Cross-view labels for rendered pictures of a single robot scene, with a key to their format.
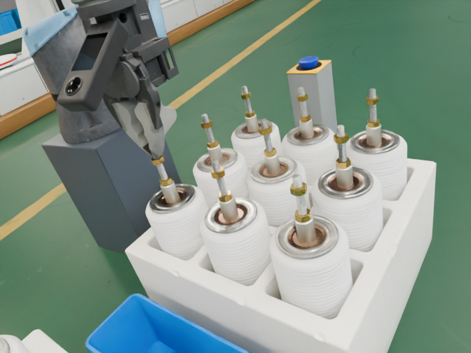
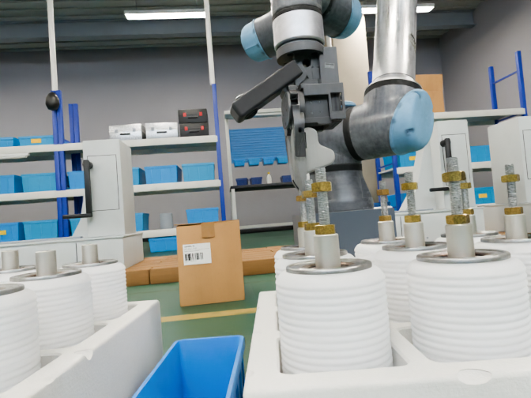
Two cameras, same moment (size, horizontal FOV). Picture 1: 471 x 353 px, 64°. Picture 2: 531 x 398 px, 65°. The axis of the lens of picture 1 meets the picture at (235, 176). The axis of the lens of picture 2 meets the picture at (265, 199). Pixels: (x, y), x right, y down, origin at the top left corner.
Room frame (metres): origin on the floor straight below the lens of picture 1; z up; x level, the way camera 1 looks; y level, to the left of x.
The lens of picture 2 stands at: (0.05, -0.30, 0.30)
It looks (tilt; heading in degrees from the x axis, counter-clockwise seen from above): 3 degrees up; 47
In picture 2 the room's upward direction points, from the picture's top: 4 degrees counter-clockwise
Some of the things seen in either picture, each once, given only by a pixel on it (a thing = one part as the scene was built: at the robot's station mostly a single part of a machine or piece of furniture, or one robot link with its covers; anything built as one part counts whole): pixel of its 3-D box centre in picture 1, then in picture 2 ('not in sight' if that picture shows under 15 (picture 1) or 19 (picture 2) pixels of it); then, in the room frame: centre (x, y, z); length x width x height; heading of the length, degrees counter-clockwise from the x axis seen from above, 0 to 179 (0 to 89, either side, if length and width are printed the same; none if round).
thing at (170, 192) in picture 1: (169, 192); (306, 238); (0.51, 0.11, 0.26); 0.02 x 0.02 x 0.03
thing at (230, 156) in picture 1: (217, 160); (387, 241); (0.59, 0.02, 0.25); 0.08 x 0.08 x 0.01
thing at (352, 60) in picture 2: not in sight; (350, 109); (5.91, 3.66, 2.00); 0.56 x 0.56 x 4.00; 53
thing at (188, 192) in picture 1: (172, 198); (306, 247); (0.51, 0.11, 0.25); 0.08 x 0.08 x 0.01
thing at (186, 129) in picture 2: not in sight; (194, 133); (2.97, 3.96, 1.40); 0.42 x 0.34 x 0.17; 54
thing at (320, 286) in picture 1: (315, 286); (337, 371); (0.34, -0.06, 0.16); 0.10 x 0.10 x 0.18
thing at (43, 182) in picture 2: not in sight; (47, 184); (1.57, 5.06, 0.89); 0.50 x 0.38 x 0.21; 54
